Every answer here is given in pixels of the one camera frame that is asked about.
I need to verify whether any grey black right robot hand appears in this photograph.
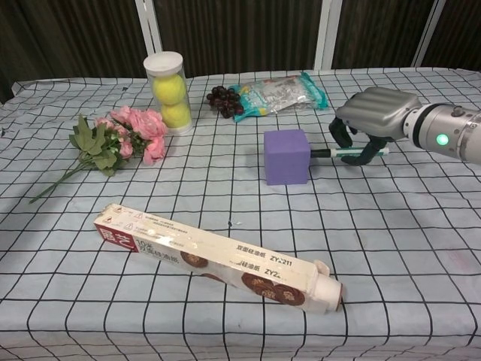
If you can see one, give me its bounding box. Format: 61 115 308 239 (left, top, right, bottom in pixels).
328 86 422 166

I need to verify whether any white green pen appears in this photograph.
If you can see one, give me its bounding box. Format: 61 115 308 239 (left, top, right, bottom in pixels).
310 147 390 159

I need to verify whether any purple foam cube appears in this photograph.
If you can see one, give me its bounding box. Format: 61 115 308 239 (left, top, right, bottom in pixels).
263 129 312 187

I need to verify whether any teal clear snack bag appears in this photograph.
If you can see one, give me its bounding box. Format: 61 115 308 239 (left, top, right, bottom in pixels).
232 71 330 123

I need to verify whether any dark purple grape bunch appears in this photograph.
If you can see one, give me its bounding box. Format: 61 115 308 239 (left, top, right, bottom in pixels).
205 85 244 120

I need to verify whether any dark curtain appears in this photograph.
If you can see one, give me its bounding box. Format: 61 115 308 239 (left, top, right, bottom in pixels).
0 0 481 105

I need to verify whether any white baking paper roll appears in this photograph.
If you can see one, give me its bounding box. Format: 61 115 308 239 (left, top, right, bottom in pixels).
313 276 343 313

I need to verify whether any yellow tennis ball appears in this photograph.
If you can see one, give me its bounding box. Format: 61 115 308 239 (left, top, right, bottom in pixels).
160 102 192 128
152 74 188 105

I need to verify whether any checkered light blue tablecloth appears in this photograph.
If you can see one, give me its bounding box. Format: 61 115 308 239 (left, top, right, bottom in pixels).
0 66 481 361

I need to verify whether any long baking paper box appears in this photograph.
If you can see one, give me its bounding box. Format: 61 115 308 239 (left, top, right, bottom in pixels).
92 202 331 316

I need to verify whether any clear tennis ball tube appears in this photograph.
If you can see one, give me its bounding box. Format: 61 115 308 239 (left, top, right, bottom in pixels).
143 53 193 135

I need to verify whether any pink artificial flower bouquet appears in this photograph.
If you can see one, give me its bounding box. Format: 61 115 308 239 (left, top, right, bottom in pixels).
29 105 169 205

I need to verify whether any white frame post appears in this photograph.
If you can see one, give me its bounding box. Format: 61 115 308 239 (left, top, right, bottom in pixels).
411 0 446 68
313 0 342 71
135 0 163 56

